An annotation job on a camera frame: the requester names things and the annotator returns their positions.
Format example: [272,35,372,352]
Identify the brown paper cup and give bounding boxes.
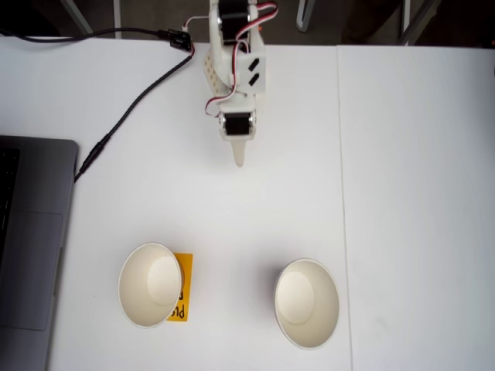
[118,242,185,328]
[273,257,340,351]

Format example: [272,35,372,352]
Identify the black controller board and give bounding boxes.
[167,28,193,51]

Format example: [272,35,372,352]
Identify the grey chair leg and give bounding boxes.
[295,0,315,33]

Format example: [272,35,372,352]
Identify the yellow sticky note with writing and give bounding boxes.
[166,252,193,322]

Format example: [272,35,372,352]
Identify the upright grey metal leg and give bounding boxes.
[113,0,123,39]

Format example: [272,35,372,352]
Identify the slanted grey metal leg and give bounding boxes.
[60,0,94,36]

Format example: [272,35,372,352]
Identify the dark grey laptop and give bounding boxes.
[0,134,80,371]

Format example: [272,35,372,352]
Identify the red white gripper servo cable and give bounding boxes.
[203,38,251,121]

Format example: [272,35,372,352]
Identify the thin white board wire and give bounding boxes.
[181,16,213,34]

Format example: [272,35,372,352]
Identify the red white arm servo cable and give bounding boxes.
[224,2,279,43]

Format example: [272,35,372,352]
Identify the black cable with thick plug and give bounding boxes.
[73,53,196,182]

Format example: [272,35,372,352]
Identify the thin black cable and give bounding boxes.
[0,26,171,43]

